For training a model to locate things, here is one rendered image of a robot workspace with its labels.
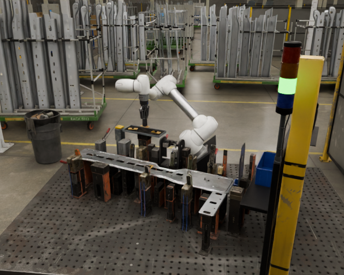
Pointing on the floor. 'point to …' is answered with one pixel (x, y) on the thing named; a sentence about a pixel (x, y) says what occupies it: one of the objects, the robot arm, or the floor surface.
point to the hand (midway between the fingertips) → (144, 121)
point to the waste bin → (45, 135)
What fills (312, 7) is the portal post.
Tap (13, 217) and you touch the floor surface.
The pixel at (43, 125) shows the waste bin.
